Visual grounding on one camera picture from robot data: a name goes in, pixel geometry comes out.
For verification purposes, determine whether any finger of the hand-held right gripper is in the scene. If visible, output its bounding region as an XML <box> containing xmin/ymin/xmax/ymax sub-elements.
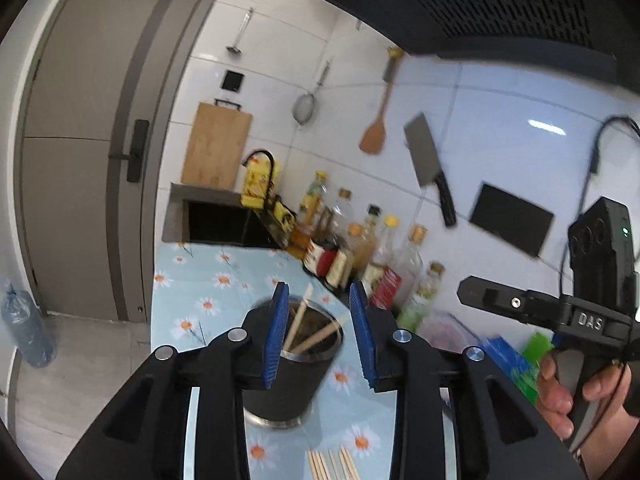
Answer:
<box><xmin>456</xmin><ymin>275</ymin><xmax>566</xmax><ymax>332</ymax></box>

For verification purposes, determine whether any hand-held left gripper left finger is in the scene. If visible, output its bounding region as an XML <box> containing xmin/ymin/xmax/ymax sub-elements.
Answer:
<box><xmin>55</xmin><ymin>282</ymin><xmax>291</xmax><ymax>480</ymax></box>

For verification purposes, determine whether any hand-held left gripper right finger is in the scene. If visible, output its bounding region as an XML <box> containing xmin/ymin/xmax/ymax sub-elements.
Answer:
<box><xmin>348</xmin><ymin>281</ymin><xmax>586</xmax><ymax>480</ymax></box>

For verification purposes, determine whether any light wooden chopstick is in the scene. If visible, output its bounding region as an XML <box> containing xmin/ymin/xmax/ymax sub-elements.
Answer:
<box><xmin>281</xmin><ymin>284</ymin><xmax>314</xmax><ymax>351</ymax></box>
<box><xmin>289</xmin><ymin>317</ymin><xmax>347</xmax><ymax>355</ymax></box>

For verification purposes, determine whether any black utensil holder cup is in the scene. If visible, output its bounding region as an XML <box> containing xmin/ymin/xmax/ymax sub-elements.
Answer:
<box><xmin>242</xmin><ymin>296</ymin><xmax>346</xmax><ymax>430</ymax></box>

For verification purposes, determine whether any row of bamboo chopsticks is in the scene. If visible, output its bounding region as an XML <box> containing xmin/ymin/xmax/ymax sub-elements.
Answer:
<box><xmin>306</xmin><ymin>444</ymin><xmax>362</xmax><ymax>480</ymax></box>

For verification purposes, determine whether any person's right hand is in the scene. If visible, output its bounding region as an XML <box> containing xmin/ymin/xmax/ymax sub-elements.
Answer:
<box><xmin>537</xmin><ymin>350</ymin><xmax>635</xmax><ymax>441</ymax></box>

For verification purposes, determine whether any red label packet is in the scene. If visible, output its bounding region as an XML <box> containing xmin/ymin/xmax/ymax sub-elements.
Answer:
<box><xmin>369</xmin><ymin>267</ymin><xmax>404</xmax><ymax>311</ymax></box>

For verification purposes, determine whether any green label packet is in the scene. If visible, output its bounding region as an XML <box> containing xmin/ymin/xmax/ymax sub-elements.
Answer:
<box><xmin>397</xmin><ymin>302</ymin><xmax>429</xmax><ymax>333</ymax></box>

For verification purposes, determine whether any green bag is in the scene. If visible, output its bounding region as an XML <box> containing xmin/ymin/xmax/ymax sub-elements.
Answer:
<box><xmin>522</xmin><ymin>332</ymin><xmax>557</xmax><ymax>377</ymax></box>

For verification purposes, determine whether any blue printed bag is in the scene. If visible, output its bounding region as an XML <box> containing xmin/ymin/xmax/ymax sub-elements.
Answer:
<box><xmin>479</xmin><ymin>337</ymin><xmax>542</xmax><ymax>405</ymax></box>

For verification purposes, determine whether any pink plastic bag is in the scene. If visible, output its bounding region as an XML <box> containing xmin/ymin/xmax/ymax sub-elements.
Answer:
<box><xmin>419</xmin><ymin>311</ymin><xmax>482</xmax><ymax>357</ymax></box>

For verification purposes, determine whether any red label sauce bottle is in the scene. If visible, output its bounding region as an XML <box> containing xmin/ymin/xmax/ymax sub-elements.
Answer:
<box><xmin>322</xmin><ymin>245</ymin><xmax>353</xmax><ymax>287</ymax></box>
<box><xmin>302</xmin><ymin>237</ymin><xmax>326</xmax><ymax>274</ymax></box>

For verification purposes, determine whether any small clear bottle tan cap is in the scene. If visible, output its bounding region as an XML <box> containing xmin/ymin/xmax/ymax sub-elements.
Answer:
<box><xmin>412</xmin><ymin>261</ymin><xmax>447</xmax><ymax>313</ymax></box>

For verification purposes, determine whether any blue daisy print tablecloth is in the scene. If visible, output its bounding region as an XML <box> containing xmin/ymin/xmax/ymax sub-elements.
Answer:
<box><xmin>149</xmin><ymin>241</ymin><xmax>501</xmax><ymax>480</ymax></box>

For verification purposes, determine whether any clear bottle yellow cap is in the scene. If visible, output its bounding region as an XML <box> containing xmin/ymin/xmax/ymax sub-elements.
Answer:
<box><xmin>372</xmin><ymin>216</ymin><xmax>402</xmax><ymax>286</ymax></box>

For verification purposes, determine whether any clear bottle orange cap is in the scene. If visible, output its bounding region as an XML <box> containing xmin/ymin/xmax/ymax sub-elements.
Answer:
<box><xmin>399</xmin><ymin>225</ymin><xmax>429</xmax><ymax>301</ymax></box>

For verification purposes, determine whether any amber bottle dark cap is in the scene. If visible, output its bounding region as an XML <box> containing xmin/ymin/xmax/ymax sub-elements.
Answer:
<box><xmin>357</xmin><ymin>205</ymin><xmax>383</xmax><ymax>268</ymax></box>

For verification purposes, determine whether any small yellow packet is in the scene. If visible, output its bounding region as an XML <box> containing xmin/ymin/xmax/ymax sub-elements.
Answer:
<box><xmin>272</xmin><ymin>204</ymin><xmax>297</xmax><ymax>241</ymax></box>

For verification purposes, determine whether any clear bottle brown cap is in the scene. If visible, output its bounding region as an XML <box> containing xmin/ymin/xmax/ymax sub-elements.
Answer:
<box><xmin>330</xmin><ymin>188</ymin><xmax>357</xmax><ymax>247</ymax></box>

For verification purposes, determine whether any kitchen sink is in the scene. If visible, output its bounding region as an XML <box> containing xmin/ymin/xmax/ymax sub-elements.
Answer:
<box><xmin>162</xmin><ymin>182</ymin><xmax>287</xmax><ymax>249</ymax></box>

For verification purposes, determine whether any yellow cooking oil bottle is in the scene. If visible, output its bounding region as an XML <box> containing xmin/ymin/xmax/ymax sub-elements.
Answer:
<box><xmin>298</xmin><ymin>171</ymin><xmax>331</xmax><ymax>247</ymax></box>

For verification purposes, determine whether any yellow sponge packet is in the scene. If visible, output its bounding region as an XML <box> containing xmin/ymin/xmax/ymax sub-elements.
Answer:
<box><xmin>241</xmin><ymin>156</ymin><xmax>273</xmax><ymax>209</ymax></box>

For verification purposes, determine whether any black faucet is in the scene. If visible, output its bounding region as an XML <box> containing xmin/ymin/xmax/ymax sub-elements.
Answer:
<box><xmin>243</xmin><ymin>149</ymin><xmax>277</xmax><ymax>203</ymax></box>

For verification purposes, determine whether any wooden spatula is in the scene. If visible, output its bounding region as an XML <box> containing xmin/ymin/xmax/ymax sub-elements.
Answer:
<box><xmin>358</xmin><ymin>46</ymin><xmax>403</xmax><ymax>155</ymax></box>

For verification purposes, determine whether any wooden cutting board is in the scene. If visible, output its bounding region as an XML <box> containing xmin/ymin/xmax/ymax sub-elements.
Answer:
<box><xmin>181</xmin><ymin>100</ymin><xmax>253</xmax><ymax>192</ymax></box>

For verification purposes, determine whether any metal mesh strainer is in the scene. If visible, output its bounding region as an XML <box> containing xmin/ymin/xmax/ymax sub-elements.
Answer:
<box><xmin>292</xmin><ymin>60</ymin><xmax>332</xmax><ymax>125</ymax></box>

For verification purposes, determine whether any blue water bottle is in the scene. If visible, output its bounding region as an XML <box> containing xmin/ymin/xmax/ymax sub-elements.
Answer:
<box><xmin>0</xmin><ymin>280</ymin><xmax>57</xmax><ymax>368</ymax></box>

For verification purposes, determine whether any grey door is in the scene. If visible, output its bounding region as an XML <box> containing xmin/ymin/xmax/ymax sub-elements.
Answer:
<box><xmin>15</xmin><ymin>0</ymin><xmax>241</xmax><ymax>322</ymax></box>

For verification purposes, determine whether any black range hood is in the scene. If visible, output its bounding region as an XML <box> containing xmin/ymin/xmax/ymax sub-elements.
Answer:
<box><xmin>276</xmin><ymin>0</ymin><xmax>640</xmax><ymax>83</ymax></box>

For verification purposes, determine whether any metal ladle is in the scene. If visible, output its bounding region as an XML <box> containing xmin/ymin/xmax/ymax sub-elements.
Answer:
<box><xmin>226</xmin><ymin>8</ymin><xmax>255</xmax><ymax>55</ymax></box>

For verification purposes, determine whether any black rectangular wall panel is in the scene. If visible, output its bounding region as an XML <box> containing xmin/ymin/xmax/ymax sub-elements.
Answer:
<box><xmin>469</xmin><ymin>182</ymin><xmax>556</xmax><ymax>259</ymax></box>

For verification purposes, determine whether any black cable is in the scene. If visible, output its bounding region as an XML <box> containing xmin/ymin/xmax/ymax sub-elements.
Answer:
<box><xmin>557</xmin><ymin>116</ymin><xmax>640</xmax><ymax>291</ymax></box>

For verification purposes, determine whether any steel cleaver black handle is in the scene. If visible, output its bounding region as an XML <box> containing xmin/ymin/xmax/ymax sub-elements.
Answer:
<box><xmin>403</xmin><ymin>112</ymin><xmax>458</xmax><ymax>228</ymax></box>

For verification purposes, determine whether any black door handle lock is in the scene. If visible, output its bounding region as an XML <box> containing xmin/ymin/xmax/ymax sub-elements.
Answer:
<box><xmin>109</xmin><ymin>120</ymin><xmax>150</xmax><ymax>183</ymax></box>

